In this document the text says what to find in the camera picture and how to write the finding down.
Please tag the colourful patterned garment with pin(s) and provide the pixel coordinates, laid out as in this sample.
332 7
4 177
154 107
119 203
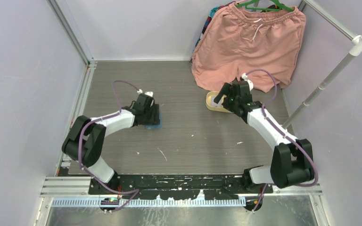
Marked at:
208 20

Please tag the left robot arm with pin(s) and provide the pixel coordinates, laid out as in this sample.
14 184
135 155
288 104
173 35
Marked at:
85 140

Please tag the aluminium front rail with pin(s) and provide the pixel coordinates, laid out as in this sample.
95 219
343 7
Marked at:
86 192

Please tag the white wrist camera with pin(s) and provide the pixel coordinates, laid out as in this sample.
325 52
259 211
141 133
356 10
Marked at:
148 93
244 77

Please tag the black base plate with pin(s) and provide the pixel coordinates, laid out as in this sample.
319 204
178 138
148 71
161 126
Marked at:
187 187

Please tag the blue card holder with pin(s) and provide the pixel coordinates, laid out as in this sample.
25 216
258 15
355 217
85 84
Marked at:
157 126

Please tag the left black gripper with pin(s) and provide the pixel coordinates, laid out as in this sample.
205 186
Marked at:
154 120

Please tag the beige oval tray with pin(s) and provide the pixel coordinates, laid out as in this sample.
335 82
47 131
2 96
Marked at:
212 105

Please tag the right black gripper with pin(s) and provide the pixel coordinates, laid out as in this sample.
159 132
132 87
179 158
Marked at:
226 89

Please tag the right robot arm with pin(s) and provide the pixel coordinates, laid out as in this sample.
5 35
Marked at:
292 158

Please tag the pink shorts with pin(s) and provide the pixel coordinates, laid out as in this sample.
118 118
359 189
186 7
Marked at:
262 45

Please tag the white clothes rack stand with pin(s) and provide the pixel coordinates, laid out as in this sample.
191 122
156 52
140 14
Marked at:
355 51

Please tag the green clothes hanger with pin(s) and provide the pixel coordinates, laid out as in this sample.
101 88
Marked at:
263 5

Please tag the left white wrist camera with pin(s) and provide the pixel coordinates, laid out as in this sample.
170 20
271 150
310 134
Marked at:
148 93

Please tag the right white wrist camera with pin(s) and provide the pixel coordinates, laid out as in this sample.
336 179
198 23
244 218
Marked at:
244 77

